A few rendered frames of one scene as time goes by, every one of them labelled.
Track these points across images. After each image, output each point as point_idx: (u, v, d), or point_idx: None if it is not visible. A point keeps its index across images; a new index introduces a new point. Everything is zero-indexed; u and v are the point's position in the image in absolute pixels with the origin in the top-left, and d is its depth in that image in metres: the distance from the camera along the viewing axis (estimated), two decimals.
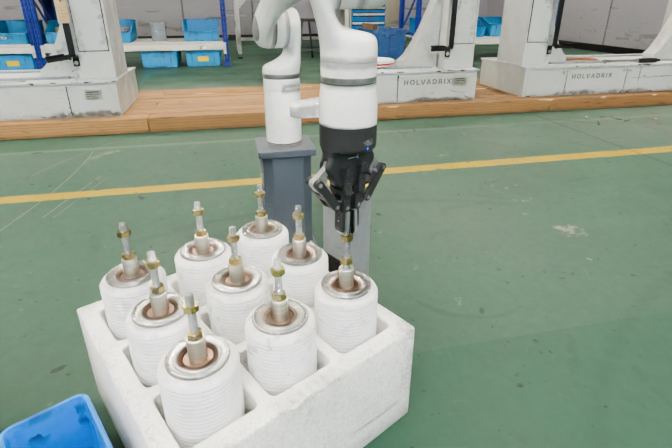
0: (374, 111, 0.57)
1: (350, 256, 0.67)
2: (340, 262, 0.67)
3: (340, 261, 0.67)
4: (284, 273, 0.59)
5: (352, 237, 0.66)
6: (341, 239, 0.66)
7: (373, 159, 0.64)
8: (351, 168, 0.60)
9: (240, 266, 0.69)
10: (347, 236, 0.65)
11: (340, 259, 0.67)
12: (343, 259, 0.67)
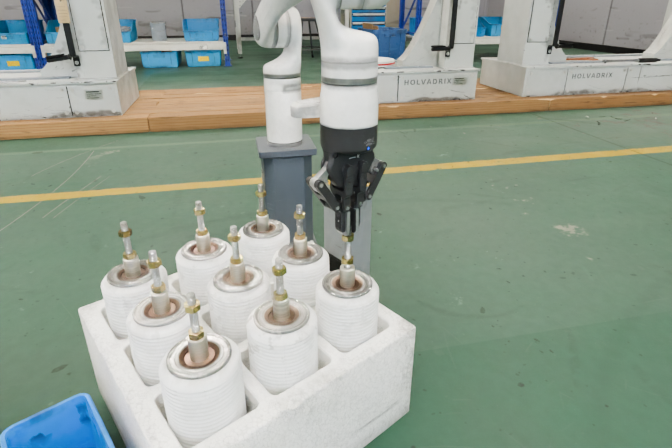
0: (375, 111, 0.57)
1: (344, 255, 0.68)
2: (351, 264, 0.67)
3: (351, 262, 0.67)
4: (286, 272, 0.59)
5: None
6: (351, 241, 0.65)
7: (374, 158, 0.64)
8: (352, 168, 0.60)
9: (241, 265, 0.69)
10: (352, 233, 0.66)
11: (352, 259, 0.67)
12: (352, 258, 0.67)
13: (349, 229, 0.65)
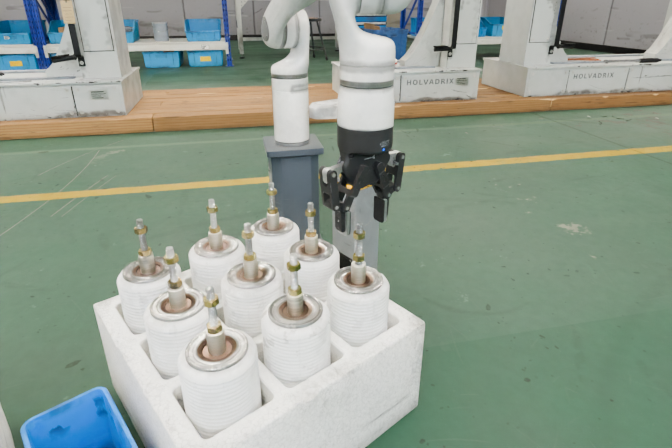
0: (391, 113, 0.58)
1: (357, 256, 0.68)
2: (360, 256, 0.70)
3: (361, 254, 0.70)
4: (300, 268, 0.60)
5: (355, 236, 0.67)
6: (362, 234, 0.68)
7: (390, 154, 0.65)
8: (368, 169, 0.61)
9: (255, 262, 0.70)
10: (355, 230, 0.68)
11: None
12: None
13: (361, 225, 0.67)
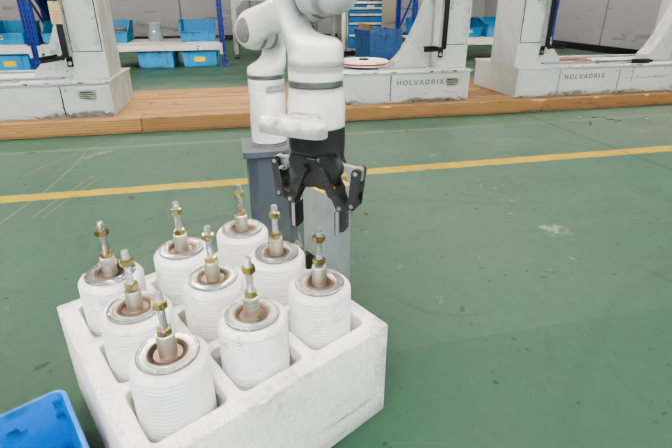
0: None
1: None
2: (321, 265, 0.68)
3: (321, 263, 0.68)
4: (255, 271, 0.60)
5: None
6: (320, 243, 0.67)
7: (290, 156, 0.65)
8: None
9: (215, 264, 0.70)
10: (323, 235, 0.67)
11: (322, 261, 0.68)
12: (323, 259, 0.68)
13: (318, 231, 0.66)
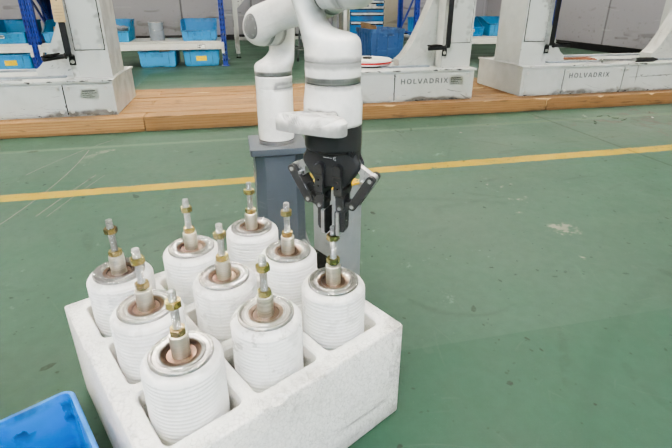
0: None
1: (330, 258, 0.67)
2: (336, 259, 0.68)
3: (337, 257, 0.68)
4: (269, 269, 0.59)
5: (327, 237, 0.65)
6: (337, 237, 0.67)
7: (305, 159, 0.64)
8: None
9: (227, 263, 0.68)
10: (330, 232, 0.66)
11: (336, 255, 0.68)
12: None
13: None
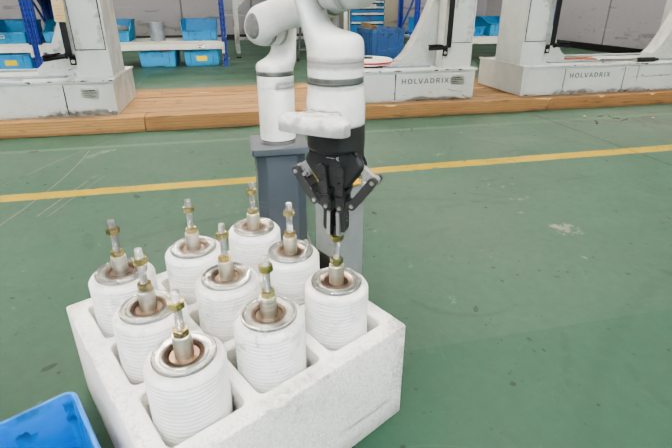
0: None
1: (340, 257, 0.67)
2: (330, 261, 0.68)
3: (330, 259, 0.68)
4: (272, 270, 0.59)
5: (341, 238, 0.65)
6: (331, 237, 0.66)
7: (308, 160, 0.64)
8: None
9: (229, 263, 0.68)
10: (334, 236, 0.65)
11: (330, 257, 0.67)
12: (331, 258, 0.67)
13: (334, 227, 0.66)
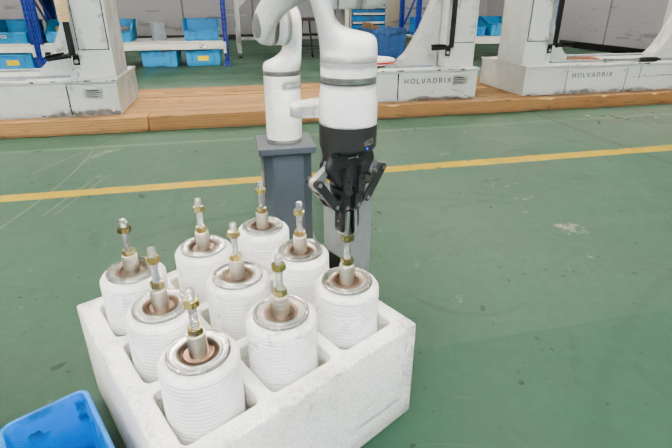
0: (374, 111, 0.57)
1: None
2: (348, 265, 0.67)
3: (347, 263, 0.67)
4: (285, 269, 0.59)
5: None
6: (347, 242, 0.65)
7: (373, 159, 0.64)
8: (351, 168, 0.60)
9: (241, 262, 0.68)
10: (352, 235, 0.66)
11: (349, 261, 0.66)
12: (350, 259, 0.67)
13: None
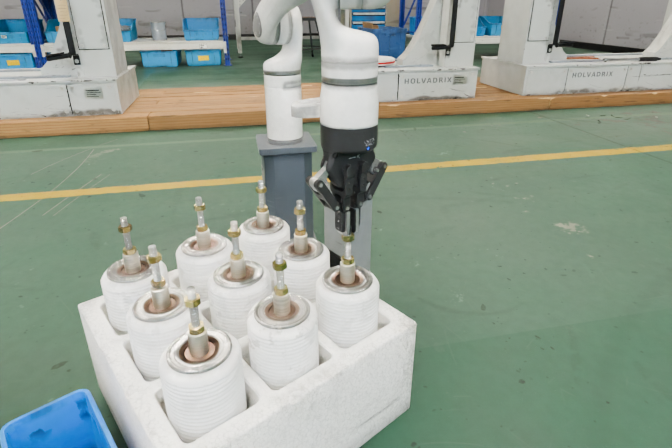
0: (375, 111, 0.57)
1: (344, 258, 0.67)
2: (352, 259, 0.68)
3: (352, 258, 0.68)
4: (286, 267, 0.59)
5: (342, 237, 0.66)
6: (353, 237, 0.66)
7: (374, 159, 0.64)
8: (352, 168, 0.60)
9: (241, 261, 0.68)
10: None
11: (352, 255, 0.68)
12: None
13: (351, 228, 0.65)
